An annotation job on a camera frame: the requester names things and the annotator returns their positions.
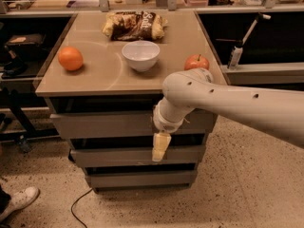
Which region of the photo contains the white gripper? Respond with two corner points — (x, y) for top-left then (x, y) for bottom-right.
(152, 105), (183, 162)

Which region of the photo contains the grey top drawer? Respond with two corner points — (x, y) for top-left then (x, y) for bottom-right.
(50, 110), (217, 139)

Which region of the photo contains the grey drawer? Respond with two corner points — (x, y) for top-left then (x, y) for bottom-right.
(71, 145), (205, 167)
(50, 110), (217, 139)
(85, 170), (198, 189)

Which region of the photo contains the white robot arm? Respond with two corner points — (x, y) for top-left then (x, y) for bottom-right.
(152, 68), (304, 162)

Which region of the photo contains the grey middle drawer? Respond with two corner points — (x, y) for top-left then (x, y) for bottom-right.
(71, 145), (205, 167)

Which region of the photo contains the grey bottom drawer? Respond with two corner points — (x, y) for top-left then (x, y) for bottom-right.
(85, 170), (198, 189)

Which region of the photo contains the grey drawer cabinet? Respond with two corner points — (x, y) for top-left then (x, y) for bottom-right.
(36, 10), (214, 176)

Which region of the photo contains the red apple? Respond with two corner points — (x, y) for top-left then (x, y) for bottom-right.
(184, 54), (209, 70)

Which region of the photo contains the white bowl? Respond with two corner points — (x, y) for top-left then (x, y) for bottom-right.
(122, 41), (161, 72)

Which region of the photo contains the brown snack bag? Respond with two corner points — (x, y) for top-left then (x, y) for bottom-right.
(102, 10), (167, 42)

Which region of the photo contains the orange fruit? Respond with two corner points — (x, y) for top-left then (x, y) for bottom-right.
(58, 47), (84, 71)

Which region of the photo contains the black chair base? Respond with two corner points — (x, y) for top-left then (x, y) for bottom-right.
(0, 88), (58, 153)

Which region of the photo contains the white sneaker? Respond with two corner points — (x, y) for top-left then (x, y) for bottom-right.
(0, 186), (40, 222)

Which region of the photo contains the black floor cable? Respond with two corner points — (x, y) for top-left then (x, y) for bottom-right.
(70, 188), (94, 228)

